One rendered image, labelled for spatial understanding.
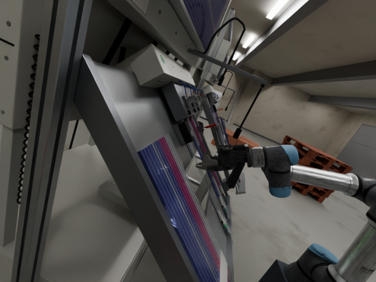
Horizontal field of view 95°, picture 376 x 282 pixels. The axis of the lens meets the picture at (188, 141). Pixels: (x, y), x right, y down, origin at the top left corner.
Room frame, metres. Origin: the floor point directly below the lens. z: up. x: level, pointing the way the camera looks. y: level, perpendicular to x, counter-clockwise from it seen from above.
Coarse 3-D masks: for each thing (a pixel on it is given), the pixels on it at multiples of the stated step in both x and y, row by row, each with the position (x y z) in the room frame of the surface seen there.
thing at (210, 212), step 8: (216, 184) 0.82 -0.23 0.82; (224, 192) 0.92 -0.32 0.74; (208, 200) 0.60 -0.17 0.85; (216, 200) 0.69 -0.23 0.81; (224, 200) 0.83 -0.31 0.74; (208, 208) 0.56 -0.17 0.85; (208, 216) 0.52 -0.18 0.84; (216, 216) 0.60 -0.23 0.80; (224, 216) 0.71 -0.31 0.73; (216, 224) 0.56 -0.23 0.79; (216, 232) 0.52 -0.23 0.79; (224, 232) 0.61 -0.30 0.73; (224, 240) 0.57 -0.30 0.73; (224, 248) 0.53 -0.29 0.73; (224, 256) 0.49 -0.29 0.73
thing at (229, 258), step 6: (228, 198) 0.89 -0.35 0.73; (228, 204) 0.83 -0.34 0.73; (228, 210) 0.78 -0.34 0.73; (228, 216) 0.73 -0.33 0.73; (228, 222) 0.69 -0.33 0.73; (228, 228) 0.65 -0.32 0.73; (228, 234) 0.61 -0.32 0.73; (228, 240) 0.58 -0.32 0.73; (228, 246) 0.55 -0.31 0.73; (228, 252) 0.52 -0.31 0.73; (228, 258) 0.50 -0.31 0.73; (228, 264) 0.48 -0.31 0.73
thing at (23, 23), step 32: (0, 0) 0.31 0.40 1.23; (32, 0) 0.32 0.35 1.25; (96, 0) 0.46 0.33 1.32; (0, 32) 0.31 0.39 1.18; (32, 32) 0.33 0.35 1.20; (96, 32) 0.48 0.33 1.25; (128, 32) 0.61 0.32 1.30; (0, 64) 0.31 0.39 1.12; (32, 64) 0.33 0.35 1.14; (0, 96) 0.31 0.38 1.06; (32, 96) 0.34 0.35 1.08; (0, 160) 0.32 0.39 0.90; (0, 192) 0.32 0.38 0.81; (0, 224) 0.32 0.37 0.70
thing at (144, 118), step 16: (96, 64) 0.34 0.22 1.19; (112, 80) 0.37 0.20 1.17; (128, 80) 0.43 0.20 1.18; (112, 96) 0.34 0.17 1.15; (128, 96) 0.40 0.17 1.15; (144, 96) 0.48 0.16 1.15; (160, 96) 0.60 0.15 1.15; (128, 112) 0.36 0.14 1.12; (144, 112) 0.43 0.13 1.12; (160, 112) 0.54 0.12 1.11; (128, 128) 0.33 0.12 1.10; (144, 128) 0.40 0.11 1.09; (160, 128) 0.48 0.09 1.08; (192, 128) 0.85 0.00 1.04; (144, 144) 0.36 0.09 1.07; (176, 144) 0.54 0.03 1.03; (192, 144) 0.72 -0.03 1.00
